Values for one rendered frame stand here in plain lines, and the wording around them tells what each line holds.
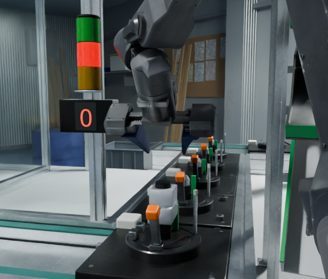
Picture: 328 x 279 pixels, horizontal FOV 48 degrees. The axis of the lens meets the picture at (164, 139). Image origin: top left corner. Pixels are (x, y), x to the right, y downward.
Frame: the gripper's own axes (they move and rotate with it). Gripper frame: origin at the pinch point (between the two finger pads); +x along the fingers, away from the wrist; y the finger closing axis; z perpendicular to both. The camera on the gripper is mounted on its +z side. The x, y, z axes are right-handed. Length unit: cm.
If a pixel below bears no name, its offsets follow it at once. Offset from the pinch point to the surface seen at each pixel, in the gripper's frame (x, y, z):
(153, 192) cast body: 5.7, 1.4, -7.8
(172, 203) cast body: 7.2, -2.0, -8.8
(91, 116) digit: 2.7, 17.6, 8.9
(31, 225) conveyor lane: 23.9, 33.9, -5.8
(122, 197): 65, 30, 32
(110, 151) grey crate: 141, 79, 124
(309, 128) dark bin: -8.2, -23.1, -5.0
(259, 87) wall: 274, -36, 369
